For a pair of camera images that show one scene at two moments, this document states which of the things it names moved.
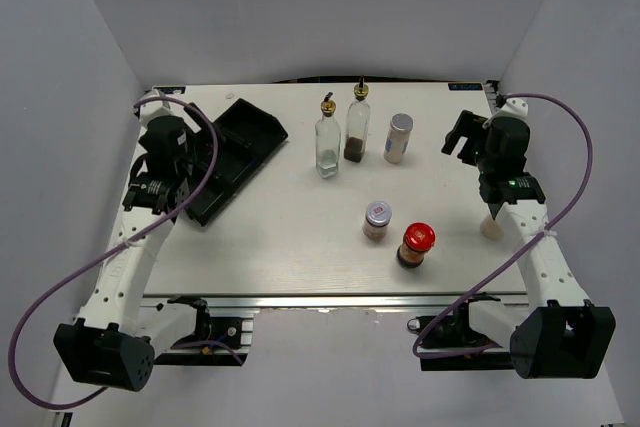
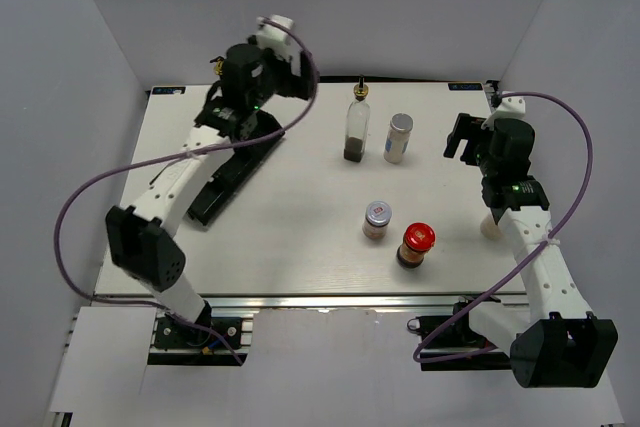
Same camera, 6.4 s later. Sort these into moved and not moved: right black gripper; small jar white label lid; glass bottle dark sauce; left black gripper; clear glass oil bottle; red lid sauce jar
Moved: clear glass oil bottle; left black gripper
Not moved: small jar white label lid; red lid sauce jar; right black gripper; glass bottle dark sauce
